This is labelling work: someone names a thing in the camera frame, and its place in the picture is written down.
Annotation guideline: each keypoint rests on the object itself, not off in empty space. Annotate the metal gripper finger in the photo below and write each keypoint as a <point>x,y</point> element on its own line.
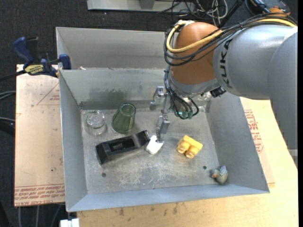
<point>163,124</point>
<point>159,91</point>

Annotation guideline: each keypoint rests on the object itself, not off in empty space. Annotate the white plastic piece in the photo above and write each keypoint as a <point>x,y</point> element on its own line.
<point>153,147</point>

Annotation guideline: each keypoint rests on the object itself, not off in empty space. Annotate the yellow toy block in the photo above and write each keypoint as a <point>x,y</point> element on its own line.
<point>189,146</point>

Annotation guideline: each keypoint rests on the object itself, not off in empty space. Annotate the green glass cup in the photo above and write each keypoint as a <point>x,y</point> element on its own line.
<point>124,120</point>

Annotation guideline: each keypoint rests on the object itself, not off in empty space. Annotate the grey metal bin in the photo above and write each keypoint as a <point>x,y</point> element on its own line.
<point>146,174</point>

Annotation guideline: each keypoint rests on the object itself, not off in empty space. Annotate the clear glass cup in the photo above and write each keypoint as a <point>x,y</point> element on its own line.
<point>95,123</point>

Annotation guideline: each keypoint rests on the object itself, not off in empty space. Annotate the grey and orange toy duck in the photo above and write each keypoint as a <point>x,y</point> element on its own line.
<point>221,175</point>

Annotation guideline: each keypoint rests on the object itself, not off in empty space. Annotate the brown cardboard board, red print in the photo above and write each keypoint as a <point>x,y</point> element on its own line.
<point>35,126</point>

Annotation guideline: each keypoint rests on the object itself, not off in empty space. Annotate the black cylinder on white bracket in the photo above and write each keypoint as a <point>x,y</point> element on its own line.
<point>217,91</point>

